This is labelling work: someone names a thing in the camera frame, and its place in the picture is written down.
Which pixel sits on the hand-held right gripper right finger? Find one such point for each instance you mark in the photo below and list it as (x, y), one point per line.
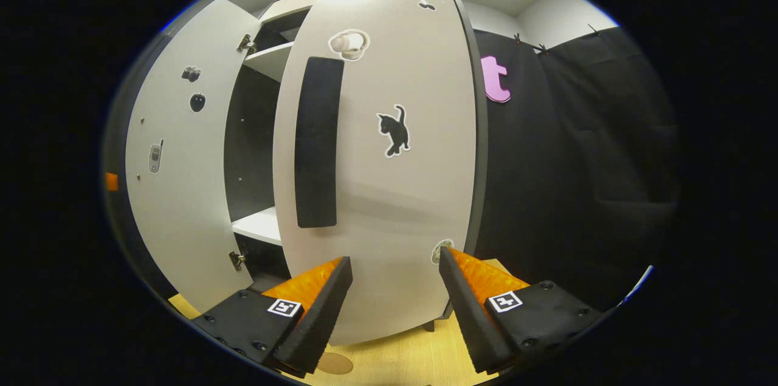
(471, 319)

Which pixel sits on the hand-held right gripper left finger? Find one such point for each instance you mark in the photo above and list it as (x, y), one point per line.
(322, 319)

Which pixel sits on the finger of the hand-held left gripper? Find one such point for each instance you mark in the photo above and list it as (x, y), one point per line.
(111, 182)

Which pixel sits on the white cabinet door phone sticker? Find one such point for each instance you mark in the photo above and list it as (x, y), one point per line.
(182, 210)

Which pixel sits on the white cabinet door cat sticker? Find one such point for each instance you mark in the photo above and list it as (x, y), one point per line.
(395, 203)

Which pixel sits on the black backdrop cloth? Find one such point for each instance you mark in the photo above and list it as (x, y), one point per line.
(577, 161)

